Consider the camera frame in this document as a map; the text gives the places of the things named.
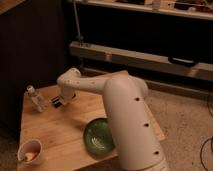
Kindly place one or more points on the green patterned bowl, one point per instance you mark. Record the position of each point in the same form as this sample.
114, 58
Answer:
97, 137

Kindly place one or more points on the clear plastic bottle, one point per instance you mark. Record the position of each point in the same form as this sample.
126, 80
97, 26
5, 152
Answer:
37, 98

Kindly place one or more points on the long grey case with handle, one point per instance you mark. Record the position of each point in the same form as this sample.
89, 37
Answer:
141, 60

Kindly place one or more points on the upper wooden shelf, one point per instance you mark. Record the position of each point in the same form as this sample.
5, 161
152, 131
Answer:
144, 8

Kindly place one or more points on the black whiteboard eraser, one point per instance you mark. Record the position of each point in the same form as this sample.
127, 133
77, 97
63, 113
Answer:
56, 101

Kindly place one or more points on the wooden table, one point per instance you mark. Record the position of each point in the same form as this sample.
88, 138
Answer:
60, 130

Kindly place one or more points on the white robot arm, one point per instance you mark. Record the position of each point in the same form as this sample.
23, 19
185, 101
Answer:
137, 145

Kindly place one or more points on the white cup with food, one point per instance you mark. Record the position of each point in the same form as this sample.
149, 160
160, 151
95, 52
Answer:
31, 152

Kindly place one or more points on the metal pole stand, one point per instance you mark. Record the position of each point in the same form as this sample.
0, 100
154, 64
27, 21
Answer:
79, 35

